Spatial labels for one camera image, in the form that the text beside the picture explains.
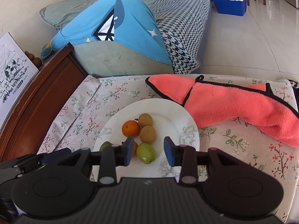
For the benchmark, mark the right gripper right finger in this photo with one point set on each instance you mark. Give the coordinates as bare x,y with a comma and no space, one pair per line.
184,156

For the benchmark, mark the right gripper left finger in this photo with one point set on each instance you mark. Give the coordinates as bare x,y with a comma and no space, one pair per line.
112,156

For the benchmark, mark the green jujube fruit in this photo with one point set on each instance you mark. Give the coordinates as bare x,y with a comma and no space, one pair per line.
105,144
146,153

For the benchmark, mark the orange tangerine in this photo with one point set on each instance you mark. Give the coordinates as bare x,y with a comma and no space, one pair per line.
134,149

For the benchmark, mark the brown longan fruit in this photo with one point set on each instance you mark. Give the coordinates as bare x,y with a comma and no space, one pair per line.
145,120
147,134

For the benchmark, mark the orange on plate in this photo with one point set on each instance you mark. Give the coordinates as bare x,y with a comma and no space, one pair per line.
130,128

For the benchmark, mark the white floral plate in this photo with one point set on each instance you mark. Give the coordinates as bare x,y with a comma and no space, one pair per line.
169,119

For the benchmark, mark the floral tablecloth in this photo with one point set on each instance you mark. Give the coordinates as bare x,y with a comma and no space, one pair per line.
82,122

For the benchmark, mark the dark wooden headboard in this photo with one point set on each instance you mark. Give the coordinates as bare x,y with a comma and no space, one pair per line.
40,103

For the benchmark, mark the pink towel black trim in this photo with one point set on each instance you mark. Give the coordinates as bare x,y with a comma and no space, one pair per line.
210,103

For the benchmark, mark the green sofa cushion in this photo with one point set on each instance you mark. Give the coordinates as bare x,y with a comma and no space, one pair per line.
101,59

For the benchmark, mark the white milk carton box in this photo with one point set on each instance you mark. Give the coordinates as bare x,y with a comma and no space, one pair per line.
16,71

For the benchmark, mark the blue printed pillow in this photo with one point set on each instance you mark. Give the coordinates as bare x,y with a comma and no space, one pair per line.
127,22

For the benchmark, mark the houndstooth sofa cover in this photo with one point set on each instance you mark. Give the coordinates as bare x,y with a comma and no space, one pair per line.
184,26

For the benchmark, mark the blue plastic bin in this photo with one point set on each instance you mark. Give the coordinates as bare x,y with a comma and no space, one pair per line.
236,8

